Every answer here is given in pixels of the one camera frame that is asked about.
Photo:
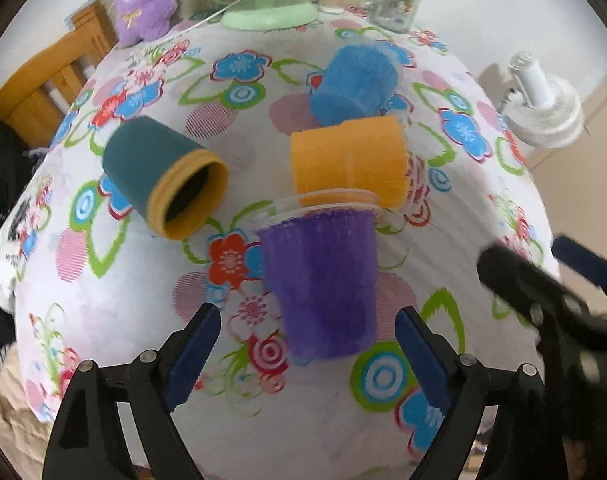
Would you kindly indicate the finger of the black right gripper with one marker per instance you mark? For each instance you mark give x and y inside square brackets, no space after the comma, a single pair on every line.
[582,260]
[533,293]

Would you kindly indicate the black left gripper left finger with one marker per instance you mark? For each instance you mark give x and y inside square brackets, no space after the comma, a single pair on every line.
[87,440]

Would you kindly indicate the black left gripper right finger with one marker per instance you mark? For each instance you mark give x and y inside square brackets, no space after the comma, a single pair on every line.
[522,443]

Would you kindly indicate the purple plastic cup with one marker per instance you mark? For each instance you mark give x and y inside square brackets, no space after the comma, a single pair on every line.
[320,260]

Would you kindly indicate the orange plastic cup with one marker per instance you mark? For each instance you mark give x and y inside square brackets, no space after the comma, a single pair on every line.
[369,154]

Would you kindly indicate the blue plastic cup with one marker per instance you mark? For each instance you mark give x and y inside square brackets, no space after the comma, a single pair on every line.
[359,81]

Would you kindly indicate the teal cup with yellow rim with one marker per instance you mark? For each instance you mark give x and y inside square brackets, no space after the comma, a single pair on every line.
[174,183]

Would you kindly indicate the white standing fan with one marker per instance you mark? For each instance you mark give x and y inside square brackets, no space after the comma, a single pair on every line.
[543,110]

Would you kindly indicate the floral tablecloth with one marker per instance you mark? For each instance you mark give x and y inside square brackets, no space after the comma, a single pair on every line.
[85,278]

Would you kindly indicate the glass mason jar mug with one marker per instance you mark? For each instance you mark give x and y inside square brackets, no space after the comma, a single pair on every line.
[396,2]

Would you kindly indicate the wooden chair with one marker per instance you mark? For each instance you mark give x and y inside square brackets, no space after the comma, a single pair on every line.
[26,101]

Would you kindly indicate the green desk fan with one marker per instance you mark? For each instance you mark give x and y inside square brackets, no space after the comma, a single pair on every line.
[249,15]

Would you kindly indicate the purple plush toy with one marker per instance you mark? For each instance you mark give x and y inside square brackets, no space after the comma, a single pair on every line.
[142,20]

